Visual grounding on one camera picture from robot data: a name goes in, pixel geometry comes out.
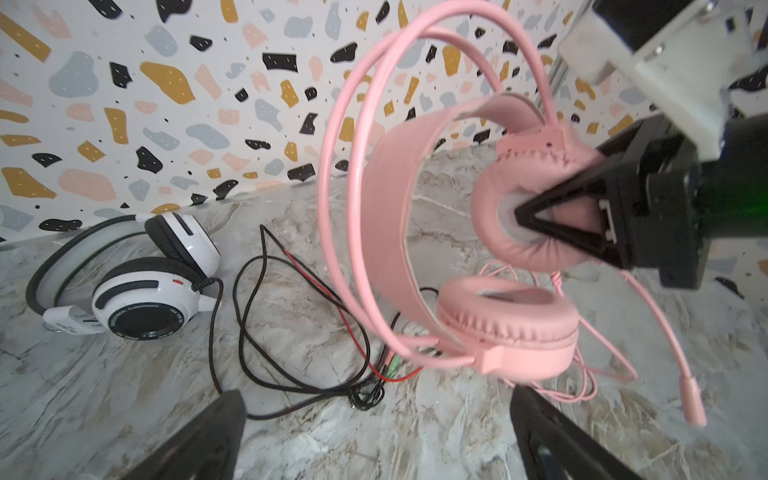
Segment pink headphones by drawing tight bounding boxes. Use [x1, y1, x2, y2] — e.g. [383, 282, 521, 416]
[316, 0, 607, 385]

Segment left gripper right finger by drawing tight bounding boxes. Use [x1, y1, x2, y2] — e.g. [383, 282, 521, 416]
[510, 386, 640, 480]

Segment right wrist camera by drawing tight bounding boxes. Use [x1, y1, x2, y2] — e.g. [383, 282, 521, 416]
[558, 1, 767, 161]

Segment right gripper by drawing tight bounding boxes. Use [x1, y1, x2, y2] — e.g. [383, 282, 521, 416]
[515, 115, 709, 290]

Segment white black headphones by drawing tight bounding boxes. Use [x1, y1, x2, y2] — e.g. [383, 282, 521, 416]
[25, 212, 221, 341]

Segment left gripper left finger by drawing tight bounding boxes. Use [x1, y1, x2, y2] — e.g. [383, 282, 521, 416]
[124, 390, 246, 479]

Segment right aluminium corner post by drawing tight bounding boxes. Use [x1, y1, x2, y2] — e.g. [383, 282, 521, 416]
[542, 17, 577, 121]

